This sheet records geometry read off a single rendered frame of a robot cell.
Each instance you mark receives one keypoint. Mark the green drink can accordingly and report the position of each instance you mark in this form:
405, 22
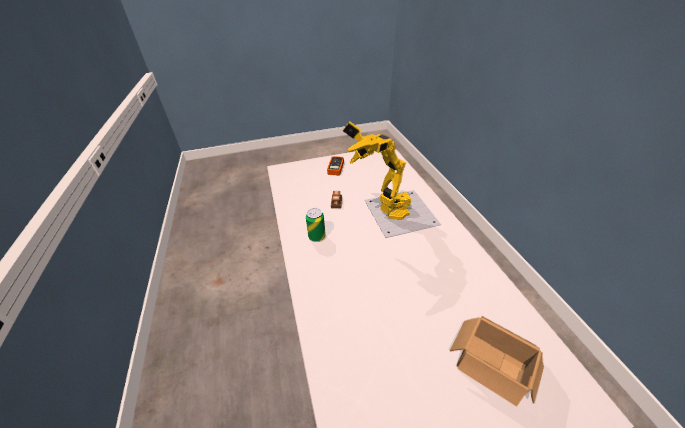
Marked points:
315, 224

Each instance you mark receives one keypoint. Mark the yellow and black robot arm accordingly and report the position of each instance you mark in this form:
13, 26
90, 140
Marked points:
388, 197

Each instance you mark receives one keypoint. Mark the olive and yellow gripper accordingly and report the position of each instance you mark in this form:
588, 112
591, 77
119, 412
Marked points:
367, 145

